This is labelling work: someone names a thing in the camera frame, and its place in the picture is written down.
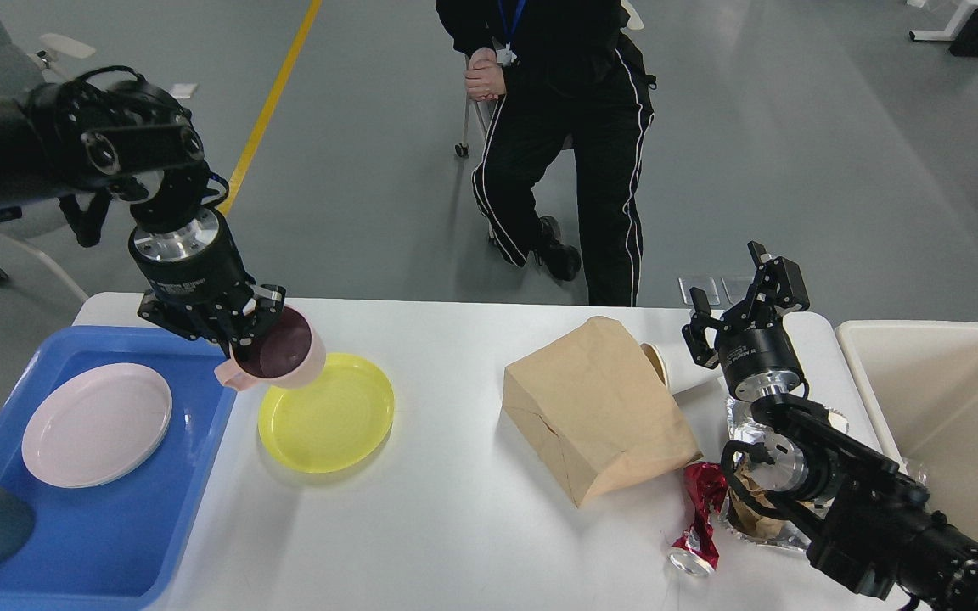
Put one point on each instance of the pink plastic plate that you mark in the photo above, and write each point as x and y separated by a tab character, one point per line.
98	426

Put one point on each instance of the white chair under person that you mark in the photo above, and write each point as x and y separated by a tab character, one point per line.
472	119

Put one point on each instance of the brown paper bag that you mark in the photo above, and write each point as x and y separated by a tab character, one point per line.
595	412

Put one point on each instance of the pink plastic mug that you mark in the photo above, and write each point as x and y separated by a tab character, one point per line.
290	354

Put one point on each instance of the white paper cup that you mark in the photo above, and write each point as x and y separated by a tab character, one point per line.
676	368

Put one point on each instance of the person in black tracksuit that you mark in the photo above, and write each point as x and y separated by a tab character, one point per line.
565	127

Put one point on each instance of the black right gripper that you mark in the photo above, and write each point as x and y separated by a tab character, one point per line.
757	358

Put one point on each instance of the blue plastic tray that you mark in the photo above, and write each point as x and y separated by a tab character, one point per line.
113	546

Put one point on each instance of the crushed red can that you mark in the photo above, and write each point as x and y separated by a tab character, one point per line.
704	489

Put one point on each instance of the crumpled foil wrapper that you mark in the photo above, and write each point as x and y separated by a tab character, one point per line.
752	526

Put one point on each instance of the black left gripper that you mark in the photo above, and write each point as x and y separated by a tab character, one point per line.
200	288

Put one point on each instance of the yellow plastic plate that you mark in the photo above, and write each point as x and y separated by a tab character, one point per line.
334	422

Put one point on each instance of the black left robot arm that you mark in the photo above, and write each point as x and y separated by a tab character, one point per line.
132	143

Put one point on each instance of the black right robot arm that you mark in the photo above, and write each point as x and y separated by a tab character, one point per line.
866	521

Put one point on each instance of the beige plastic bin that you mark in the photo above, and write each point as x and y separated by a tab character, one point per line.
919	383

